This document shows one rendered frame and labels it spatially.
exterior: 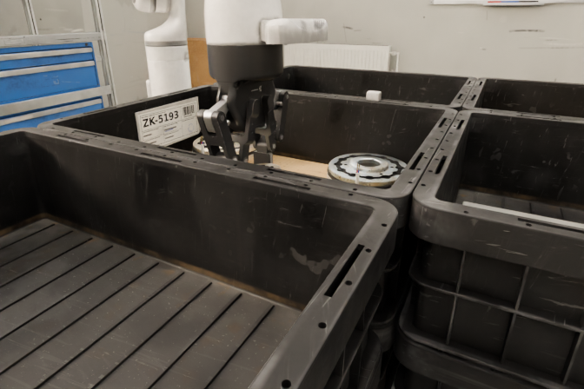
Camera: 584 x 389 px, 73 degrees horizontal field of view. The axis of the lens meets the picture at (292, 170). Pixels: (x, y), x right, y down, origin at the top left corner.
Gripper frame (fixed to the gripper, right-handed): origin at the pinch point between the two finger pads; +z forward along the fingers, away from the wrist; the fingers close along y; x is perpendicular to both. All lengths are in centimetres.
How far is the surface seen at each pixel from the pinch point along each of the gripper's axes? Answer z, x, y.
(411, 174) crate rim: -5.3, 18.3, 5.7
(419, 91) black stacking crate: -2.8, 8.3, -47.7
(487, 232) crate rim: -4.3, 23.9, 10.7
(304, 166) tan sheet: 4.0, -1.0, -15.2
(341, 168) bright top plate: 1.2, 6.9, -9.6
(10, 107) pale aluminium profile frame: 22, -196, -73
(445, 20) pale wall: -16, -29, -325
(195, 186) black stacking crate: -3.9, 3.1, 12.3
